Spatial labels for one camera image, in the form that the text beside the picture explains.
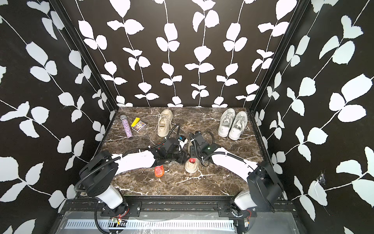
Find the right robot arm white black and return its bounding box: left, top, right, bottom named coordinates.
left=189, top=131, right=284, bottom=216

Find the red orange insole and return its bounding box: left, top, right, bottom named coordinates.
left=154, top=165, right=165, bottom=178

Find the white sneaker outer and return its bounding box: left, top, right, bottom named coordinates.
left=228, top=111, right=248, bottom=140

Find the white ventilation grille strip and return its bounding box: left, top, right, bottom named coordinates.
left=63, top=219, right=236, bottom=231

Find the purple card box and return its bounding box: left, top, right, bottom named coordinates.
left=132, top=121, right=146, bottom=132

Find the white sneaker inner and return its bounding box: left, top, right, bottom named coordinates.
left=218, top=108, right=235, bottom=137

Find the purple glitter bottle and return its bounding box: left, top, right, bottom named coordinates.
left=120, top=115, right=132, bottom=138

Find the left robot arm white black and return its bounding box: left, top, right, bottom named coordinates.
left=74, top=124, right=188, bottom=210

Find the white sneaker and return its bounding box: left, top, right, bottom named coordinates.
left=228, top=111, right=248, bottom=140
left=218, top=108, right=235, bottom=137

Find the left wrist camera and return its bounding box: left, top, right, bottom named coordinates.
left=178, top=135, right=188, bottom=148

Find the yellow small block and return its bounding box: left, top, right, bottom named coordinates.
left=131, top=118, right=140, bottom=127

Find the beige lace sneaker one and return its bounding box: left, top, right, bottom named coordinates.
left=157, top=109, right=173, bottom=137
left=185, top=142, right=199, bottom=174

